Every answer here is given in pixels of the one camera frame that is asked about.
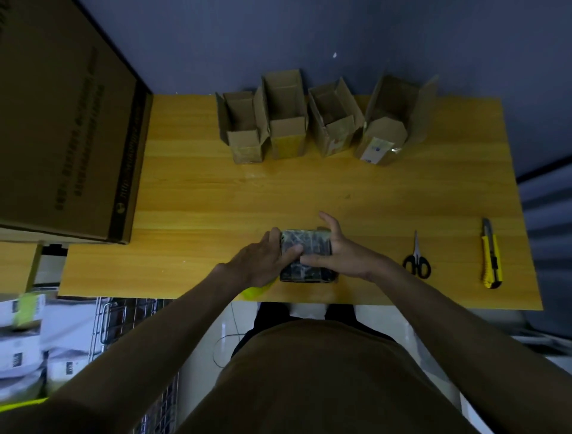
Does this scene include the grey pleated curtain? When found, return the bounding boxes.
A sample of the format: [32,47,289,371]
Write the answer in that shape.
[516,156,572,340]

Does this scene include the large flat brown carton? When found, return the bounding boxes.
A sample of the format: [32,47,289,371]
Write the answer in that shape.
[0,0,154,246]

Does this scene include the yellow-green packet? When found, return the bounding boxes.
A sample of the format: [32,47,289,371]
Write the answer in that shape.
[13,293,41,330]

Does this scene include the brown box with white label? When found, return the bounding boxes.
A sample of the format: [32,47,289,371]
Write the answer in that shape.
[355,73,440,167]

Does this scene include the black handled scissors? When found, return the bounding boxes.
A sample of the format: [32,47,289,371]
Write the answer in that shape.
[402,230,433,280]

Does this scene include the person's left hand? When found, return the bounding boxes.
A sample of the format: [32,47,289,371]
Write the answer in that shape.
[213,227,304,289]

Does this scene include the small carton yellow tape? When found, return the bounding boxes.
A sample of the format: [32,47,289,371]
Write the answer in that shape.
[261,68,310,160]

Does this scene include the yellow tape roll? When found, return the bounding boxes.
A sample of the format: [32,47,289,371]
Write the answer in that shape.
[240,279,278,301]

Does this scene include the metal wire cart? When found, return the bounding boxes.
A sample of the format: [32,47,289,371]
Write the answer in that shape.
[89,297,179,434]

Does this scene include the person's left forearm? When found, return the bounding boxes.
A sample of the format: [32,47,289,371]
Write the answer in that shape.
[0,266,242,434]

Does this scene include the thin floor cable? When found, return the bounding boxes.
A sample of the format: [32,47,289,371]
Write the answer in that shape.
[212,303,247,370]

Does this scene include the black cardboard box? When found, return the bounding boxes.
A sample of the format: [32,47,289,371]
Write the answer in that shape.
[279,228,338,284]

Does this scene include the yellow utility knife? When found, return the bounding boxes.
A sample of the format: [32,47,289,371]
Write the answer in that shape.
[480,218,503,290]

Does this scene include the small carton red label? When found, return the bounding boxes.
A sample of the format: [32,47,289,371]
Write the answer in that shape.
[307,76,366,158]

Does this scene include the person's right forearm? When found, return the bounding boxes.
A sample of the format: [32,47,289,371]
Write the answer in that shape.
[373,261,572,434]

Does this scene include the white metal rack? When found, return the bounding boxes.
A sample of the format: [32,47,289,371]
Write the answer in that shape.
[460,330,572,434]

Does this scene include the person's right hand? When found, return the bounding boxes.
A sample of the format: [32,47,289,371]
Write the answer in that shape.
[299,210,394,283]

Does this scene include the person's brown shirt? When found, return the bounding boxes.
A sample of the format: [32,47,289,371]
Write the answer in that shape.
[176,320,479,434]

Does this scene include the person's black trousers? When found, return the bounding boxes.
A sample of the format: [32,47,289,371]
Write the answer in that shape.
[230,302,396,358]

